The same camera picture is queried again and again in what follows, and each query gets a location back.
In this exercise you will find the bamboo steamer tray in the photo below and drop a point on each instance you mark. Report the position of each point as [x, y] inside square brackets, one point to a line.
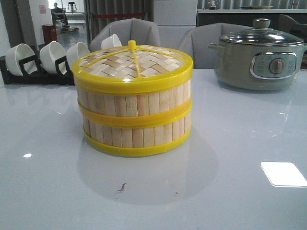
[141, 110]
[138, 142]

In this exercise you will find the woven bamboo steamer lid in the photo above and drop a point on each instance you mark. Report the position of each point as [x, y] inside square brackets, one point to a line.
[132, 69]

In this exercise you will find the left grey chair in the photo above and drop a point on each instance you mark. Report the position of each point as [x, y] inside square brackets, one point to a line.
[142, 31]

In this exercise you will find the grey chair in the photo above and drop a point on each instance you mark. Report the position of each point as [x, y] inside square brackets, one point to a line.
[195, 42]
[142, 31]

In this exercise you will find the white bowl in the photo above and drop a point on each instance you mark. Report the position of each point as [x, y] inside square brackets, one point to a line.
[49, 54]
[75, 52]
[111, 41]
[14, 55]

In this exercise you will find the right grey chair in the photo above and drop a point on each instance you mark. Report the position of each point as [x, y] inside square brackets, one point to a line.
[195, 42]

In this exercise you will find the red barrier belt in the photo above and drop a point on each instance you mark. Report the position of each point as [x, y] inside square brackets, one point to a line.
[140, 14]

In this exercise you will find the grey-green electric pot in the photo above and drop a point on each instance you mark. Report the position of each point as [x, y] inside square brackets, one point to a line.
[261, 68]

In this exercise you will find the black dish rack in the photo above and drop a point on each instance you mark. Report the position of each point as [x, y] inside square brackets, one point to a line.
[63, 75]

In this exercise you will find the dark counter cabinet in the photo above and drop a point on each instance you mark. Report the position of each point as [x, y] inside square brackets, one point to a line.
[246, 17]

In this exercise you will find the red bin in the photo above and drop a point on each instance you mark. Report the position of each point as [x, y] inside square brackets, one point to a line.
[49, 33]

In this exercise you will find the glass pot lid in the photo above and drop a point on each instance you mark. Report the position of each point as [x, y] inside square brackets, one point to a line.
[262, 35]

